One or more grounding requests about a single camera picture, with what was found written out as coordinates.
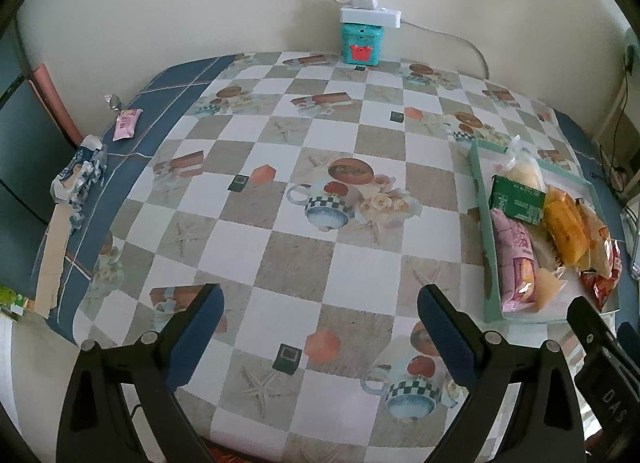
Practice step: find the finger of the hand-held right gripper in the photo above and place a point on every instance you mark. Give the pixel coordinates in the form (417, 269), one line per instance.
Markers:
(587, 325)
(629, 338)

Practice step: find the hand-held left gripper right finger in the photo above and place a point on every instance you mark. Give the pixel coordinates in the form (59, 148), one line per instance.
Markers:
(445, 328)

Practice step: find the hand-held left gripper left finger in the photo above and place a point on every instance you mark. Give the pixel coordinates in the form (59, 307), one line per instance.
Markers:
(200, 328)

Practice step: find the white tray with green rim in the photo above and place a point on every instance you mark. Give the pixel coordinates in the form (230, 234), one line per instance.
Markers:
(555, 310)

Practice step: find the red snack packet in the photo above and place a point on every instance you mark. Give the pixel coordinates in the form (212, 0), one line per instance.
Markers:
(602, 288)

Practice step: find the jelly cup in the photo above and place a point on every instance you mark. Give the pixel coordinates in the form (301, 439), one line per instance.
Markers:
(547, 288)

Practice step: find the orange snack packet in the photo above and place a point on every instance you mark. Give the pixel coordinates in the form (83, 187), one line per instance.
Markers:
(600, 243)

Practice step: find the pink cake packet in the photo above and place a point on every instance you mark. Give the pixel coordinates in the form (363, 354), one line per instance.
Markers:
(515, 258)

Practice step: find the yellow snack packet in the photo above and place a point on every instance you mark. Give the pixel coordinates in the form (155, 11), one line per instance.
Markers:
(565, 228)

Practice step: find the dark green snack packet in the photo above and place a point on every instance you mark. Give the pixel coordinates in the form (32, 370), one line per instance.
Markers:
(517, 200)

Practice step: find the round bun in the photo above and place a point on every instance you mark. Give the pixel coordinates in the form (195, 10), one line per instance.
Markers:
(525, 173)

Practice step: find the checkered printed tablecloth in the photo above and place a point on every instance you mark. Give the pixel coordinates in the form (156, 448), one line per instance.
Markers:
(300, 253)

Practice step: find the green object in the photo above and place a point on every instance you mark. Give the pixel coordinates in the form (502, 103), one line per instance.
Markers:
(10, 299)

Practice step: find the crumpled blue white packet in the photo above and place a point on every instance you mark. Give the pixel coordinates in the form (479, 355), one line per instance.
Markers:
(80, 168)

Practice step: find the small pink snack packet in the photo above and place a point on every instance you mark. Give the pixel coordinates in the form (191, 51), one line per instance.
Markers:
(125, 125)

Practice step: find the silver candy wrapper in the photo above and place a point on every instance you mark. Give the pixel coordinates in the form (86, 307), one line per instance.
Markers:
(114, 103)

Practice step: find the dark cabinet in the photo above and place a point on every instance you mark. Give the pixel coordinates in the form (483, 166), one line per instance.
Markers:
(25, 143)

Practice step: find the reddish brown bar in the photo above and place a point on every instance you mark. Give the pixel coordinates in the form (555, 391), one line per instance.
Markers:
(55, 98)

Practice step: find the teal box with red label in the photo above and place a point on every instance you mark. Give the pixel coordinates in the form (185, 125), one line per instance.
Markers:
(360, 40)

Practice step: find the white power strip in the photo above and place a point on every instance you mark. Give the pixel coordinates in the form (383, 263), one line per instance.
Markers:
(370, 15)

